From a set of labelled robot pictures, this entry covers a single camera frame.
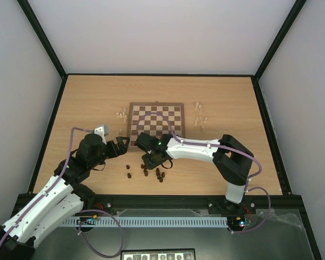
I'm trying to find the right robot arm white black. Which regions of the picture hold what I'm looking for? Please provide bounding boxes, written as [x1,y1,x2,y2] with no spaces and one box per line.
[135,133,255,212]

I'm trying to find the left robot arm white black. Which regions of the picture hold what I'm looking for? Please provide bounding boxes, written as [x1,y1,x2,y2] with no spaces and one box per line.
[0,130,129,259]

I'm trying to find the wooden chess board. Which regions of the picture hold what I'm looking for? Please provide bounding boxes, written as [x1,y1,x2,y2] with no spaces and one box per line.
[127,102,185,152]

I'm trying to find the left circuit board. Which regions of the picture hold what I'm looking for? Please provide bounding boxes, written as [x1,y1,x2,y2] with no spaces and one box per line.
[79,214,101,225]

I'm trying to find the circuit board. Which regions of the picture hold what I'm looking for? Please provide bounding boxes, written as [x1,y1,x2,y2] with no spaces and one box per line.
[79,214,101,225]
[231,215,253,227]

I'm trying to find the right circuit board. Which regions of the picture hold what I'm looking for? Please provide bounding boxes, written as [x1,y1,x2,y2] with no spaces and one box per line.
[231,215,253,227]

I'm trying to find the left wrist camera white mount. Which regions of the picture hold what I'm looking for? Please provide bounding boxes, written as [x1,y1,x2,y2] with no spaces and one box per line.
[94,125,109,144]

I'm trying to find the grey slotted cable duct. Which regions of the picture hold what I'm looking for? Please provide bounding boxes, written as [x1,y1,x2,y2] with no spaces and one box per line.
[60,217,228,228]

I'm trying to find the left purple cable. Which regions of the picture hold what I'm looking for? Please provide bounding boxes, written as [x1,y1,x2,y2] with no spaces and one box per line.
[0,127,124,258]

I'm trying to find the purple cable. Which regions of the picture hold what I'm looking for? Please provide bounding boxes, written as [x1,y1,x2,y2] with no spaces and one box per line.
[136,111,271,234]
[0,127,124,258]

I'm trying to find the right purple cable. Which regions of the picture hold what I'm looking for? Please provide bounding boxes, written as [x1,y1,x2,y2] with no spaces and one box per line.
[136,111,271,234]

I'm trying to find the black aluminium frame rail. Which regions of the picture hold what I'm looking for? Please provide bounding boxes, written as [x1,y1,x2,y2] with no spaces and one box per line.
[83,194,306,217]

